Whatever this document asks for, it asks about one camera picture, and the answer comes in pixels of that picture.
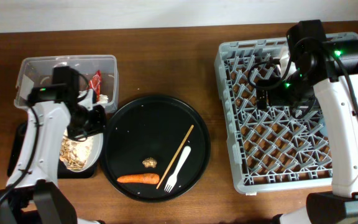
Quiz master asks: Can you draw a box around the red snack wrapper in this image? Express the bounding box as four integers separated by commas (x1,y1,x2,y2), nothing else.
89,70,102,101

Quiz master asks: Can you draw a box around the blue cup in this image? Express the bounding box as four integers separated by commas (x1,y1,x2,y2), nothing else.
319,123,328,137

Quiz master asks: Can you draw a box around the white tissue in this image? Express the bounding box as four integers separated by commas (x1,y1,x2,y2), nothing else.
97,94,109,105

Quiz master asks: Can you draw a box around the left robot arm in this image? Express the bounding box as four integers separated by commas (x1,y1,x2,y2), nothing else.
0,66,106,223

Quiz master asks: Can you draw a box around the wooden chopstick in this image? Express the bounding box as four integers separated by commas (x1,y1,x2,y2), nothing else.
156,124,194,189

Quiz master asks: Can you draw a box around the grey plate with rice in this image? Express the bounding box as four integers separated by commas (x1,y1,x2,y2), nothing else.
60,130,103,172

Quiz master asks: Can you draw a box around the white plastic fork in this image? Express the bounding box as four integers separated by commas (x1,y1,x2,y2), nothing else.
164,146,191,193

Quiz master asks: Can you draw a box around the brown food chunk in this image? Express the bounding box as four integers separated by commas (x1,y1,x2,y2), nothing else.
142,157,157,169

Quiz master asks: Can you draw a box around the orange carrot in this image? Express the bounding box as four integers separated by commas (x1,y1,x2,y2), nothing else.
117,173,160,185

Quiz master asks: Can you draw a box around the clear plastic bin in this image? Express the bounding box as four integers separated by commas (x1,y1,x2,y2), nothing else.
14,55,119,114

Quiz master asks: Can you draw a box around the black rectangular tray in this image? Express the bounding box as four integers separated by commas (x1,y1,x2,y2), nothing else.
7,121,98,179

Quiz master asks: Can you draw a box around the grey dishwasher rack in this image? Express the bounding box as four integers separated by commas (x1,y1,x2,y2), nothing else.
213,32,358,196

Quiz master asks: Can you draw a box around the pile of rice and shells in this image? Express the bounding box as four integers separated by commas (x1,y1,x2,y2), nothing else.
60,137,93,170

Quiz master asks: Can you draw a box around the round black tray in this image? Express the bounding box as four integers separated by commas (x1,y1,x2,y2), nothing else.
99,95,211,202

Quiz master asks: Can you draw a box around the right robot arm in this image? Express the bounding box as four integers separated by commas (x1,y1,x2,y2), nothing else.
252,20,358,223

